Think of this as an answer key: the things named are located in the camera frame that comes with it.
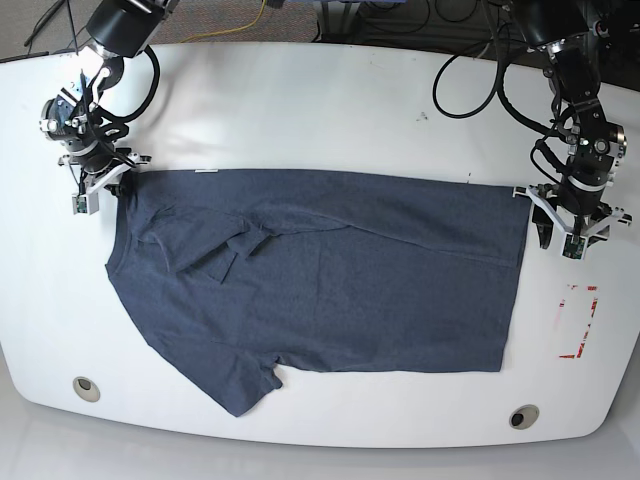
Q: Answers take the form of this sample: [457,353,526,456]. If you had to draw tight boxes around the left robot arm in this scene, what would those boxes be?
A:
[115,38,631,262]

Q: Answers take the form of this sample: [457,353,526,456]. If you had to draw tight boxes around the yellow cable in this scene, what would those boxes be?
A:
[187,0,266,44]

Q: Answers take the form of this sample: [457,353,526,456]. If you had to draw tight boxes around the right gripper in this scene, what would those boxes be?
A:
[58,142,151,198]

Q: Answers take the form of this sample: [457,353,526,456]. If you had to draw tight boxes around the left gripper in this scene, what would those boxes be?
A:
[513,179,633,249]

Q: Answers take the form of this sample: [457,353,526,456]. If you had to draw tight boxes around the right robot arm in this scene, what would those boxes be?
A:
[40,1,177,213]

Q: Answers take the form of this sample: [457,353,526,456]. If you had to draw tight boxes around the table cable grommet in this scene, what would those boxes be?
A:
[509,404,540,430]
[72,377,101,403]

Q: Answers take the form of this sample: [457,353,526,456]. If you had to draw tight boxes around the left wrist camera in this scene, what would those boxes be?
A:
[561,233,588,260]

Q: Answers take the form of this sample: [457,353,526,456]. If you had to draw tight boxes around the left table cable grommet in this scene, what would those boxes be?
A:
[72,377,101,403]

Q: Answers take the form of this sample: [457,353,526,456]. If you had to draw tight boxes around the red tape rectangle marking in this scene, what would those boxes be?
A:
[554,284,599,360]

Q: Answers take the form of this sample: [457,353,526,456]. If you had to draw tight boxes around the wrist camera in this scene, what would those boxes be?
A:
[561,233,588,260]
[72,193,99,215]

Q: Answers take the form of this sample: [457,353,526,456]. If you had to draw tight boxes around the right table cable grommet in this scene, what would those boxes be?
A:
[509,404,540,430]

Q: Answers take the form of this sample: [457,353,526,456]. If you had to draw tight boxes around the dark blue t-shirt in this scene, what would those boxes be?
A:
[104,168,532,419]

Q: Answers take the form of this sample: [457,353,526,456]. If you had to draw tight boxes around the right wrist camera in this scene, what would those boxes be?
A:
[72,193,99,215]

